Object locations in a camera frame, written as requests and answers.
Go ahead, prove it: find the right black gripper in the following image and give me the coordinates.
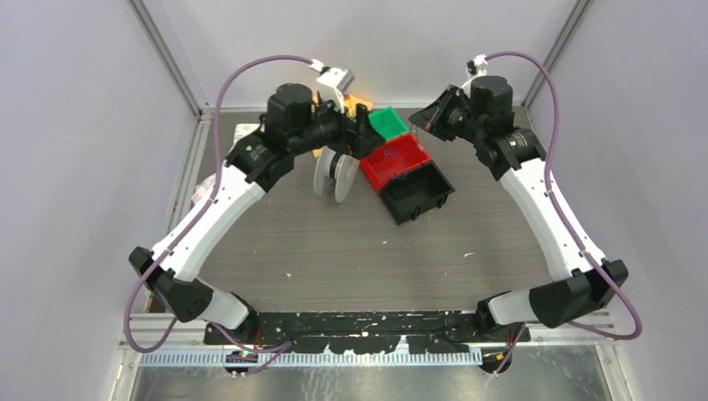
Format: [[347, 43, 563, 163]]
[[411, 85, 486, 145]]

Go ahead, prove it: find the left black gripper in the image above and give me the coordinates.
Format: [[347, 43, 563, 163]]
[[290, 92, 387, 161]]

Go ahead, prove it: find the grey plastic cable spool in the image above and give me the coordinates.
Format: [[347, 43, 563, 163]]
[[313, 147, 360, 203]]

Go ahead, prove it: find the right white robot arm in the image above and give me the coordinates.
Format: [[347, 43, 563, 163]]
[[409, 76, 629, 343]]

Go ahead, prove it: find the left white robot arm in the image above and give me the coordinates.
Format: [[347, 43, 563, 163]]
[[129, 84, 385, 346]]

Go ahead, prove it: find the green plastic bin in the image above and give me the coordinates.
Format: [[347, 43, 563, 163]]
[[369, 107, 409, 141]]

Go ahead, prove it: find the red plastic bin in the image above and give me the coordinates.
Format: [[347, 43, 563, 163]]
[[360, 133, 432, 193]]

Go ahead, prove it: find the yellow patterned cloth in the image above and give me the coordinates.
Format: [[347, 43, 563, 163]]
[[312, 93, 373, 159]]

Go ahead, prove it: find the black plastic bin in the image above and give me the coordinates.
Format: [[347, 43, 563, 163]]
[[379, 161, 455, 225]]

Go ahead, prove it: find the white patterned cloth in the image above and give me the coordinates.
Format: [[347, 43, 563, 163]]
[[191, 123, 260, 206]]

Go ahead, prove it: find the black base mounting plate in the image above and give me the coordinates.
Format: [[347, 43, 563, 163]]
[[229, 310, 522, 355]]

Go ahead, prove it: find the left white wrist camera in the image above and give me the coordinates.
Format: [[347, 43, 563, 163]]
[[310, 58, 355, 114]]

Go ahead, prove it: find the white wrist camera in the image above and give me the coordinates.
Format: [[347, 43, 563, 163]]
[[310, 58, 355, 114], [467, 53, 488, 81]]

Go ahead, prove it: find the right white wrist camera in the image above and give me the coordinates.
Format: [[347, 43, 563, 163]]
[[467, 53, 488, 81]]

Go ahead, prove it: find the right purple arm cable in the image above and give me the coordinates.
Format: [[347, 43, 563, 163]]
[[476, 51, 643, 340]]

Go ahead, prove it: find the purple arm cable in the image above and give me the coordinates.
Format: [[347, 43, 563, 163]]
[[476, 51, 643, 340], [122, 54, 325, 354]]

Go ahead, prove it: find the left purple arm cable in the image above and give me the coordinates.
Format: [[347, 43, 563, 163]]
[[122, 54, 325, 354]]

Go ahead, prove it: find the white slotted cable duct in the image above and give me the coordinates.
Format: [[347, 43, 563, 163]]
[[139, 348, 483, 368]]

